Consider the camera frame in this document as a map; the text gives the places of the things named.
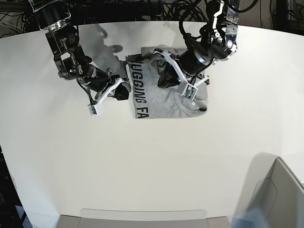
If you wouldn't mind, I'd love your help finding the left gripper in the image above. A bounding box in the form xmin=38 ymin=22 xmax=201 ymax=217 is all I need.
xmin=153 ymin=48 xmax=211 ymax=88

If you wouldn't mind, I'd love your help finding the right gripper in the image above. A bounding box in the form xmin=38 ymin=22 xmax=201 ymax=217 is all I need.
xmin=77 ymin=66 xmax=131 ymax=105

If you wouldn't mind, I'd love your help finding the grey bin at bottom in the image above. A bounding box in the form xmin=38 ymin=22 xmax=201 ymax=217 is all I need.
xmin=56 ymin=209 xmax=231 ymax=228

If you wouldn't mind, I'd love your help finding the grey bin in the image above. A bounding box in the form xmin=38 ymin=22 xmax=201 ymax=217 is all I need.
xmin=56 ymin=209 xmax=231 ymax=228
xmin=231 ymin=157 xmax=304 ymax=228

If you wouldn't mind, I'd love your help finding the grey T-shirt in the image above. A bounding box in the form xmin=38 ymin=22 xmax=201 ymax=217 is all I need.
xmin=126 ymin=47 xmax=208 ymax=119

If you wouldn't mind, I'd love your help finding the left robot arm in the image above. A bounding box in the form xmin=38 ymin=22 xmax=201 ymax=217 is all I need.
xmin=174 ymin=0 xmax=240 ymax=86

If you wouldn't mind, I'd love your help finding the grey bin at right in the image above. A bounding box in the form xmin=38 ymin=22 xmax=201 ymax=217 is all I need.
xmin=231 ymin=157 xmax=304 ymax=228

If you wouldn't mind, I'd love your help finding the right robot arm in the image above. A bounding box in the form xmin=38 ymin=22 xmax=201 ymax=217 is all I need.
xmin=29 ymin=0 xmax=131 ymax=105

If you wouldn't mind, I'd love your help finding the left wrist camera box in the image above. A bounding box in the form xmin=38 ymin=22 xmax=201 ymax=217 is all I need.
xmin=176 ymin=82 xmax=198 ymax=101

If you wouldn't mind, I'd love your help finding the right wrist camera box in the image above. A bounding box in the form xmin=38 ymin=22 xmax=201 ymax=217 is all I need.
xmin=88 ymin=103 xmax=104 ymax=115

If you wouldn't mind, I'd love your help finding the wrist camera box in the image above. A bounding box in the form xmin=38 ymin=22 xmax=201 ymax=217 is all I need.
xmin=88 ymin=103 xmax=104 ymax=115
xmin=176 ymin=82 xmax=198 ymax=101

